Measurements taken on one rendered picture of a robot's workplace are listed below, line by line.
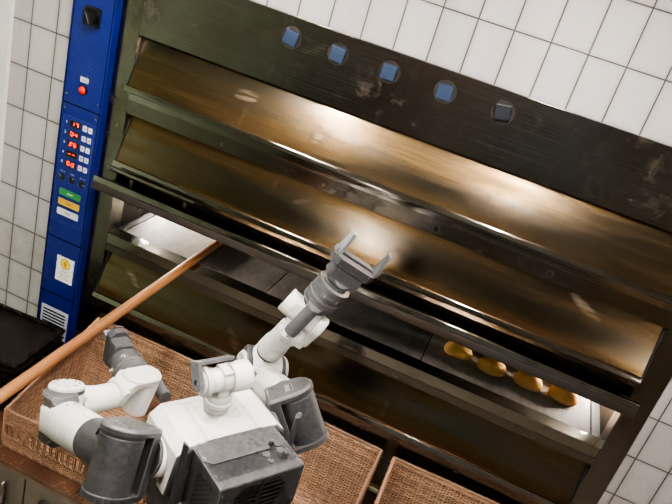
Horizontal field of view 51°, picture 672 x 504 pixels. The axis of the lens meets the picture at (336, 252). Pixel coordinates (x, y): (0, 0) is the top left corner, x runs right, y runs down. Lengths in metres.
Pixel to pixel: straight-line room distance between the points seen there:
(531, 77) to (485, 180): 0.31
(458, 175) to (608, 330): 0.63
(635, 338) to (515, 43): 0.91
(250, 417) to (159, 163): 1.12
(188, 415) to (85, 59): 1.36
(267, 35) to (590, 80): 0.92
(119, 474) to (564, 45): 1.47
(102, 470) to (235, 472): 0.25
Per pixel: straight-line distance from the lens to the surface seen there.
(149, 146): 2.45
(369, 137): 2.13
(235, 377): 1.49
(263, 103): 2.23
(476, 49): 2.02
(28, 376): 1.90
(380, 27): 2.07
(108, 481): 1.46
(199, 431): 1.50
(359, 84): 2.10
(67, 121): 2.58
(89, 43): 2.48
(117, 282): 2.69
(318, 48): 2.13
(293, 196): 2.25
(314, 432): 1.67
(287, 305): 1.71
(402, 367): 2.34
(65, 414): 1.59
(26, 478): 2.55
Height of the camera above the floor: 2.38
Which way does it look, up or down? 24 degrees down
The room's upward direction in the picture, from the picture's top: 17 degrees clockwise
